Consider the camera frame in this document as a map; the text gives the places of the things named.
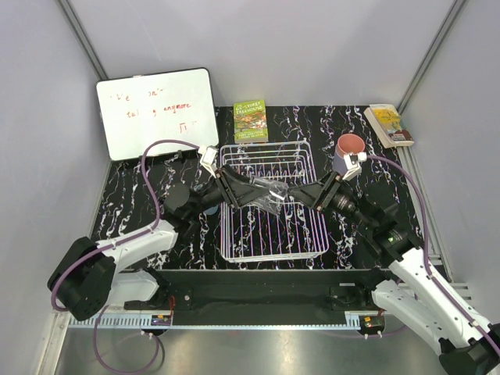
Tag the pink plastic cup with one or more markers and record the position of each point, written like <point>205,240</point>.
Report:
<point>349,143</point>

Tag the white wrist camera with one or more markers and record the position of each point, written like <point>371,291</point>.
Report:
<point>208,156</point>
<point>353,164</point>

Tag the black marble pattern mat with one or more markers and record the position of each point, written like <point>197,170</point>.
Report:
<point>133,188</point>

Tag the white whiteboard with black frame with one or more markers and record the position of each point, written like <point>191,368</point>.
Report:
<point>138,111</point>

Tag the light blue plastic cup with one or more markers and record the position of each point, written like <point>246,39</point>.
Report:
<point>211,211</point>

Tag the yellow paperback book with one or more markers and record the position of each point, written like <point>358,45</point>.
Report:
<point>387,124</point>

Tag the green treehouse book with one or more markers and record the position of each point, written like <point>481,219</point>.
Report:
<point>250,122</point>

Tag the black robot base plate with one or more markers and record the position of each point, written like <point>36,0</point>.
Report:
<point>261,297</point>

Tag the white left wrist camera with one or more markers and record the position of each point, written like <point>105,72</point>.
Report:
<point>208,156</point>

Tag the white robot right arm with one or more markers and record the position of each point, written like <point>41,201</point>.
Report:
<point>407,285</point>

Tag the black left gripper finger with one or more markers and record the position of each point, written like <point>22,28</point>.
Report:
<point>239,184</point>
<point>256,197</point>

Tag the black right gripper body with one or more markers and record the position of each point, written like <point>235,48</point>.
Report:
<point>337,198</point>

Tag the white slotted cable duct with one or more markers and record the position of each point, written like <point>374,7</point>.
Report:
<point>125,321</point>

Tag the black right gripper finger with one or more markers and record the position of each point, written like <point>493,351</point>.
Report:
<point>307,198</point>
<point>311,190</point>

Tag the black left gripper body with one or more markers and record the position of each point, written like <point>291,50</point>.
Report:
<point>216,193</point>

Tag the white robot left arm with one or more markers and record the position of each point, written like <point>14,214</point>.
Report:
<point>91,273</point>

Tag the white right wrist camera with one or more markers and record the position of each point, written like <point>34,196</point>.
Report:
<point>353,164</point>

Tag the white wire dish rack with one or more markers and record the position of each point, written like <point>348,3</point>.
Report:
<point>251,234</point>

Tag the lavender plastic cup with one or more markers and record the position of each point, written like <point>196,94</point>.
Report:
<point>338,164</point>

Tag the clear glass cup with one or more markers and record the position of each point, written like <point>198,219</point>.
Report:
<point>276,193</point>

